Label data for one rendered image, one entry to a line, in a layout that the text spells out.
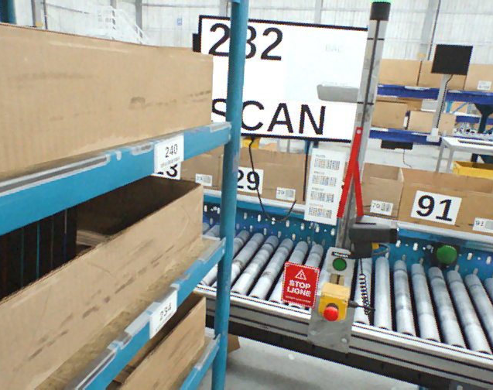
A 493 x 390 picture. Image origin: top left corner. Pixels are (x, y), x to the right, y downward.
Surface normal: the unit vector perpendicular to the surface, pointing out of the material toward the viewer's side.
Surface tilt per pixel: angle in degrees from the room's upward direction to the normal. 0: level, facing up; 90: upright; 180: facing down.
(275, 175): 90
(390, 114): 90
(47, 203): 90
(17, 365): 90
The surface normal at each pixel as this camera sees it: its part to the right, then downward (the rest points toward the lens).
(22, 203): 0.95, 0.16
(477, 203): -0.30, 0.28
